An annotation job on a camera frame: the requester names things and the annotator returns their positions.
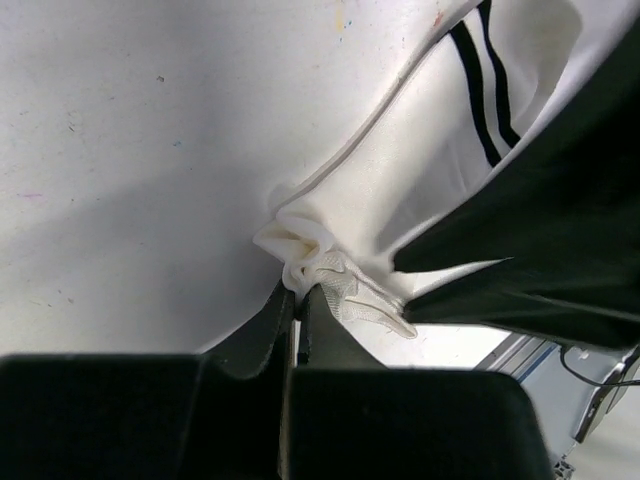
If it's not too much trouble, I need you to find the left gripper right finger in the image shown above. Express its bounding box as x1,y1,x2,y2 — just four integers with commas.
287,287,553,479

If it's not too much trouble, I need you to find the aluminium rail frame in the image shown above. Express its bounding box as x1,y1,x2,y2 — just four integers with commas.
478,334,639,479

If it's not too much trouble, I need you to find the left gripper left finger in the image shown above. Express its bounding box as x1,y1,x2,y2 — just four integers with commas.
1,286,295,479

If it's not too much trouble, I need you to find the white sock with dark stripes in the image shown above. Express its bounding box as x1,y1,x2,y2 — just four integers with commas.
255,1,639,337

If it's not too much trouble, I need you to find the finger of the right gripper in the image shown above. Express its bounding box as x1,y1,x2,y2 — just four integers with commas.
394,27,639,350

